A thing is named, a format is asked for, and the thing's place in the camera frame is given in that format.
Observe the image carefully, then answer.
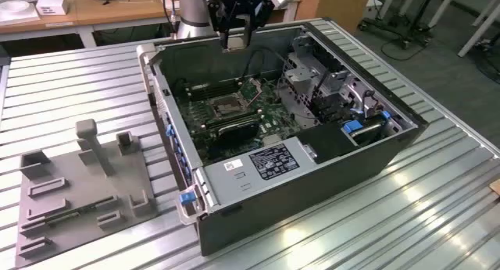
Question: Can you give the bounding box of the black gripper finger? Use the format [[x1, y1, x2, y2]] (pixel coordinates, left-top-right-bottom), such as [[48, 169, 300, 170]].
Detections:
[[207, 0, 236, 52], [243, 3, 276, 47]]

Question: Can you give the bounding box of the silver CPU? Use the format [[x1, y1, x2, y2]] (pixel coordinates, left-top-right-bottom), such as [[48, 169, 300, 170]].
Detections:
[[222, 37, 250, 53]]

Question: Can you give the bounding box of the CPU socket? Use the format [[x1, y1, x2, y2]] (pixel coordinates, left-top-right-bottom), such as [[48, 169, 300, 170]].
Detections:
[[206, 93, 247, 119]]

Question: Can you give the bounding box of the metal drive cage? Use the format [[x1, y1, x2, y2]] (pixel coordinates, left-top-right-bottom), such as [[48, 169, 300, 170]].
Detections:
[[278, 34, 355, 123]]

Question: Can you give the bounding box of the wooden cabinet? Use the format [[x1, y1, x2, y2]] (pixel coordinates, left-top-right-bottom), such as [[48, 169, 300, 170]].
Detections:
[[315, 0, 372, 34]]

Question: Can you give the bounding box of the green motherboard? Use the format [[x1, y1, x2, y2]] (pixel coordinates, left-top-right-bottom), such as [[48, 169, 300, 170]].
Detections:
[[176, 76, 314, 162]]

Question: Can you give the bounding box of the wooden desk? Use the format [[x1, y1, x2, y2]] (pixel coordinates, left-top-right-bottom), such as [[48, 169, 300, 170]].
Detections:
[[0, 0, 304, 50]]

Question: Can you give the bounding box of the black shrouded graphics card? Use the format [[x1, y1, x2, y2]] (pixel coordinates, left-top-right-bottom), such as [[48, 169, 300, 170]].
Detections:
[[216, 119, 260, 145]]

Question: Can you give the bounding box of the blue disk carrier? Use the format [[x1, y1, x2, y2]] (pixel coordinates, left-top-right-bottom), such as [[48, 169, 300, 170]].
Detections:
[[340, 119, 376, 139]]

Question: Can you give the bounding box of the black plastic shroud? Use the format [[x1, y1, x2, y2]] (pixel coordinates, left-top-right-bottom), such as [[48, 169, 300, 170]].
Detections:
[[298, 124, 363, 165]]

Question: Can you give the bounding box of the black wheeled stand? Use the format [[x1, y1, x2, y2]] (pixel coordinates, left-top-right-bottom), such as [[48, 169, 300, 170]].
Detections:
[[358, 0, 438, 50]]

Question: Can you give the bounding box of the white cardboard box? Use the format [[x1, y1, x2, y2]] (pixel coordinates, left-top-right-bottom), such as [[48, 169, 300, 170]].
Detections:
[[34, 0, 68, 16]]

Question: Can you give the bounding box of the silver power supply unit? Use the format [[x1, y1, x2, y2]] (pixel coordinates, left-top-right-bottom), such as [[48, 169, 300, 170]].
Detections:
[[196, 136, 318, 216]]

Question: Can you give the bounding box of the white foam tray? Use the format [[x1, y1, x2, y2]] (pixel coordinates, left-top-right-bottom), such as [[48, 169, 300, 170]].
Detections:
[[0, 0, 40, 22]]

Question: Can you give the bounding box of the white table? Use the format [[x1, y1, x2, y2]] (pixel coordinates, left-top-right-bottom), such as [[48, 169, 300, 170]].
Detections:
[[456, 0, 500, 59]]

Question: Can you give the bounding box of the grey parts rack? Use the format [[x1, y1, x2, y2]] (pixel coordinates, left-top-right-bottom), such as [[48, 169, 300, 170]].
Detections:
[[15, 118, 160, 268]]

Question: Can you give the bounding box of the black PC case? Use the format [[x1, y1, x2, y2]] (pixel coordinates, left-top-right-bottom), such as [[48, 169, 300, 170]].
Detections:
[[135, 17, 431, 257]]

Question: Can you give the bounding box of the green RAM stick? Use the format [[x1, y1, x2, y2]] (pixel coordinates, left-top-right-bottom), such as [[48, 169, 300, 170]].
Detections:
[[46, 203, 98, 224]]

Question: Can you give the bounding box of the black drive cable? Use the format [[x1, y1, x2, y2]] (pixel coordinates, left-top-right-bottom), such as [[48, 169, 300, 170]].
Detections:
[[311, 65, 328, 97]]

